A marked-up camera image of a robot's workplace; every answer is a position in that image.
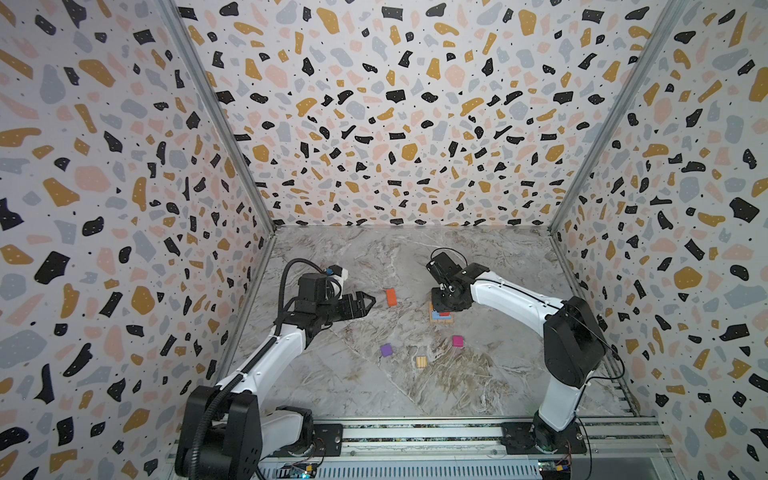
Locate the light blue block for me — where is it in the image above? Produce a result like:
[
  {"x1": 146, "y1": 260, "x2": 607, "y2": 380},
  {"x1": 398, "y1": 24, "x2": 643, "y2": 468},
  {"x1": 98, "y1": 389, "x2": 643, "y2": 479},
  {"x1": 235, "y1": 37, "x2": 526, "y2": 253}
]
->
[{"x1": 431, "y1": 311, "x2": 452, "y2": 322}]

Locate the orange-red block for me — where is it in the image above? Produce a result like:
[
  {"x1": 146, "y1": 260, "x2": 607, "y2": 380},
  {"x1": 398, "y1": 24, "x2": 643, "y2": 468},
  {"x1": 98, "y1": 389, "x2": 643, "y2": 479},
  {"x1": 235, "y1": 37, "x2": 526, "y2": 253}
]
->
[{"x1": 385, "y1": 288, "x2": 397, "y2": 307}]

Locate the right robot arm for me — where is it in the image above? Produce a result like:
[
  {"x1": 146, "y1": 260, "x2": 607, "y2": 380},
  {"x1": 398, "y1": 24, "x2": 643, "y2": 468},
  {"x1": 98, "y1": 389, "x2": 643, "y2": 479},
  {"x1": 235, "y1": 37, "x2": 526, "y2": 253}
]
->
[{"x1": 426, "y1": 248, "x2": 609, "y2": 453}]

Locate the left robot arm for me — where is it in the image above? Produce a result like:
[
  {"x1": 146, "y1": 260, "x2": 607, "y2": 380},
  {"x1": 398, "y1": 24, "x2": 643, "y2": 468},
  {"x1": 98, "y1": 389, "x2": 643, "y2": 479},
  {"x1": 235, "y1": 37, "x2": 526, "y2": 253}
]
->
[{"x1": 174, "y1": 265, "x2": 376, "y2": 479}]

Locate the left green circuit board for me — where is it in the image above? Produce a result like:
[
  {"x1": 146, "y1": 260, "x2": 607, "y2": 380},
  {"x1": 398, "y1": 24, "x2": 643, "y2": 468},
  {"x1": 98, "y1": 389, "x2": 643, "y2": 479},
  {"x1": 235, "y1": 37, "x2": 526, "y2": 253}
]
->
[{"x1": 275, "y1": 463, "x2": 318, "y2": 479}]

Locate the right circuit board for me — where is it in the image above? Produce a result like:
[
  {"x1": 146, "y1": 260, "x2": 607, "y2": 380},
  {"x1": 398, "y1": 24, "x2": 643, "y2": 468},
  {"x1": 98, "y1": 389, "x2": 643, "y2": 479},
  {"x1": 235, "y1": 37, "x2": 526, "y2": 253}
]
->
[{"x1": 537, "y1": 460, "x2": 572, "y2": 480}]

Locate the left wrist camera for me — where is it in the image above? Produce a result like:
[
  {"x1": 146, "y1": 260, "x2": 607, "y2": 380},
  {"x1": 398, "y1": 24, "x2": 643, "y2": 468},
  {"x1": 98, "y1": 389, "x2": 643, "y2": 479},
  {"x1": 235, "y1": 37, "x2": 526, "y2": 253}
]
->
[{"x1": 326, "y1": 264, "x2": 349, "y2": 288}]

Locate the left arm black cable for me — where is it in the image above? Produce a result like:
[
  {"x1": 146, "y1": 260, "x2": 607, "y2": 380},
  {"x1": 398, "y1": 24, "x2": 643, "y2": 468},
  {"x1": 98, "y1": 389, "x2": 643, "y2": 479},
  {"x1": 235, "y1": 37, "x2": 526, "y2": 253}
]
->
[{"x1": 188, "y1": 256, "x2": 328, "y2": 480}]

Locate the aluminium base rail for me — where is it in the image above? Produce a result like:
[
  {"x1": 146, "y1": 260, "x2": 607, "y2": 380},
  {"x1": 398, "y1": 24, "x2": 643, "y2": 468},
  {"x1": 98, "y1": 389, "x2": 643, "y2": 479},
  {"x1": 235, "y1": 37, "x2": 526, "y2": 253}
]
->
[{"x1": 258, "y1": 417, "x2": 684, "y2": 479}]

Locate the left corner aluminium post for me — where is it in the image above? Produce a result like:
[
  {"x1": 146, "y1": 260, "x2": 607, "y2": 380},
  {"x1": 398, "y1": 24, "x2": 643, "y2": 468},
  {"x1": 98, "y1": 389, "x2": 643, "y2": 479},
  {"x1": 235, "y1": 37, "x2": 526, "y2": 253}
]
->
[{"x1": 156, "y1": 1, "x2": 276, "y2": 237}]

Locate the corner aluminium post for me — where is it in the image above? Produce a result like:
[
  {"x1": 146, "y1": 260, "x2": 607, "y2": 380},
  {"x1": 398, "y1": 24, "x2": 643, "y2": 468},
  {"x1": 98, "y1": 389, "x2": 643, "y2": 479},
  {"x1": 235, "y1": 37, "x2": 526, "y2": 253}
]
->
[
  {"x1": 548, "y1": 0, "x2": 688, "y2": 238},
  {"x1": 156, "y1": 1, "x2": 276, "y2": 237}
]

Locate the right corner aluminium post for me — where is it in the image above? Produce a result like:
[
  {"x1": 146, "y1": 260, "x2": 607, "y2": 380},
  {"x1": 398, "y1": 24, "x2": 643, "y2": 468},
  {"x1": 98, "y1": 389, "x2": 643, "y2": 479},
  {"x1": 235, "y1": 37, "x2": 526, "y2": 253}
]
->
[{"x1": 548, "y1": 0, "x2": 688, "y2": 238}]

